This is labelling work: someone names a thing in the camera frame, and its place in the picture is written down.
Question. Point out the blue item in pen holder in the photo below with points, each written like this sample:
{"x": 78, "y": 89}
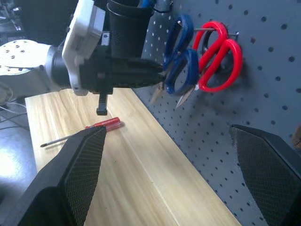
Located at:
{"x": 148, "y": 2}

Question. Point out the brown object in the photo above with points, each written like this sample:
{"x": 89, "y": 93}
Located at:
{"x": 297, "y": 137}

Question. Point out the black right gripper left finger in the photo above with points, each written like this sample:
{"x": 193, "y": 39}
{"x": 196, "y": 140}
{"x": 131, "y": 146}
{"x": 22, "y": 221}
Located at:
{"x": 77, "y": 169}

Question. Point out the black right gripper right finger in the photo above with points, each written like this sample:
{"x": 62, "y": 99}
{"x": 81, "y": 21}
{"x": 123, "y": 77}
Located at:
{"x": 265, "y": 169}

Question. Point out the black mesh pen holder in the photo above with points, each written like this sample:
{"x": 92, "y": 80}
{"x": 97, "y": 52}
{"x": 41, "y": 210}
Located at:
{"x": 127, "y": 35}

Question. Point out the dark grey pegboard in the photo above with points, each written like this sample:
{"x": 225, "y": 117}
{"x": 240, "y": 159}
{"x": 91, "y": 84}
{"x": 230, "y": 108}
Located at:
{"x": 258, "y": 106}

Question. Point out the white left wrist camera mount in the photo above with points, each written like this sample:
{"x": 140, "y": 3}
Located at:
{"x": 80, "y": 35}

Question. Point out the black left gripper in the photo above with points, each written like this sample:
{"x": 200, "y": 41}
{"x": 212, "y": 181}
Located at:
{"x": 96, "y": 73}

